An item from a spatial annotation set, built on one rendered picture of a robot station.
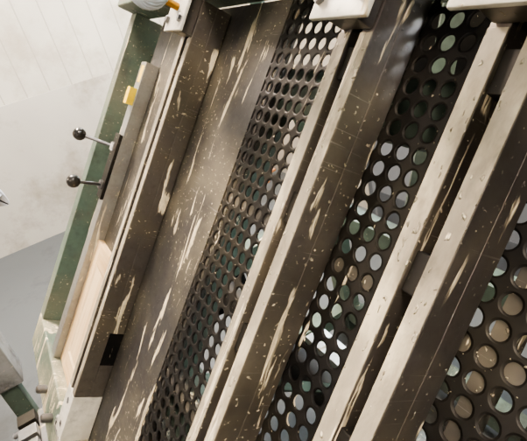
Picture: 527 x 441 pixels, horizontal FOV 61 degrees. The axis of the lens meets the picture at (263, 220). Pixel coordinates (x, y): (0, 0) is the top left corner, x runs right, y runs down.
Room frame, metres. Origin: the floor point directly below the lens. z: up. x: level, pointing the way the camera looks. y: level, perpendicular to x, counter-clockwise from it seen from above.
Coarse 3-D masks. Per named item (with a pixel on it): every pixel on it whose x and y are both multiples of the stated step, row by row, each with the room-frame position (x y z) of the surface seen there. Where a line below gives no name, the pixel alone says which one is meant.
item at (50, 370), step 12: (48, 324) 1.32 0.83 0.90; (36, 336) 1.33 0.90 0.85; (48, 336) 1.24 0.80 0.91; (36, 348) 1.28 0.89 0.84; (48, 348) 1.17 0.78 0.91; (36, 360) 1.23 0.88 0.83; (48, 360) 1.12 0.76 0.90; (60, 360) 1.11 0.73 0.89; (48, 372) 1.08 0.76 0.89; (60, 372) 1.06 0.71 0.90; (48, 384) 1.04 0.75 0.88; (60, 384) 1.00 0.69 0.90; (48, 396) 1.00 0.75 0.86; (60, 396) 0.94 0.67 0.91; (48, 408) 0.97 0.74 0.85; (60, 408) 0.90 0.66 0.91; (48, 432) 0.90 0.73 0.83
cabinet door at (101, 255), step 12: (96, 252) 1.20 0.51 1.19; (108, 252) 1.14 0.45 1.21; (96, 264) 1.16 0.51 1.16; (96, 276) 1.13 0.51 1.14; (84, 288) 1.18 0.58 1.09; (96, 288) 1.10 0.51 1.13; (84, 300) 1.14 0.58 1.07; (84, 312) 1.11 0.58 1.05; (72, 324) 1.15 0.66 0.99; (84, 324) 1.07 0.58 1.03; (72, 336) 1.11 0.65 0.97; (84, 336) 1.04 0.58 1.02; (72, 348) 1.08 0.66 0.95; (72, 360) 1.04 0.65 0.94; (72, 372) 1.01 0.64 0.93
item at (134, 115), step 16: (144, 64) 1.37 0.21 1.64; (144, 80) 1.35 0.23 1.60; (144, 96) 1.35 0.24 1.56; (128, 112) 1.35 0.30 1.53; (144, 112) 1.34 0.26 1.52; (128, 128) 1.32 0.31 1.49; (128, 144) 1.31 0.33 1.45; (128, 160) 1.30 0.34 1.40; (112, 176) 1.28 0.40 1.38; (112, 192) 1.27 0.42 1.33; (96, 208) 1.28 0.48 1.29; (112, 208) 1.26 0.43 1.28; (96, 224) 1.24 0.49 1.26; (96, 240) 1.23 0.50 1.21; (80, 272) 1.20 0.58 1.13; (80, 288) 1.19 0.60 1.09; (64, 320) 1.16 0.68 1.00; (64, 336) 1.15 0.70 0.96
